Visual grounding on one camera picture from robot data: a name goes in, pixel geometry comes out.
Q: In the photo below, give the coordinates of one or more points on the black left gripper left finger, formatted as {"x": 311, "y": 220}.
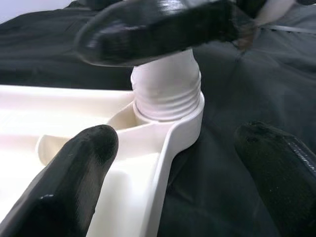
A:
{"x": 64, "y": 187}

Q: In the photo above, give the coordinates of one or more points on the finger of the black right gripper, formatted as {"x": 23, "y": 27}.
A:
{"x": 153, "y": 32}

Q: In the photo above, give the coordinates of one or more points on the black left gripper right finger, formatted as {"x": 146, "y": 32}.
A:
{"x": 284, "y": 177}

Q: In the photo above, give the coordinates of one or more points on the white plastic table leg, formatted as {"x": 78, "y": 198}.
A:
{"x": 165, "y": 86}

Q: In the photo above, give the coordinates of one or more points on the white plastic children table top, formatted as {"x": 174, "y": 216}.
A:
{"x": 143, "y": 172}

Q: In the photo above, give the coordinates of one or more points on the black table cloth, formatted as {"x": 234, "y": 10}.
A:
{"x": 247, "y": 98}

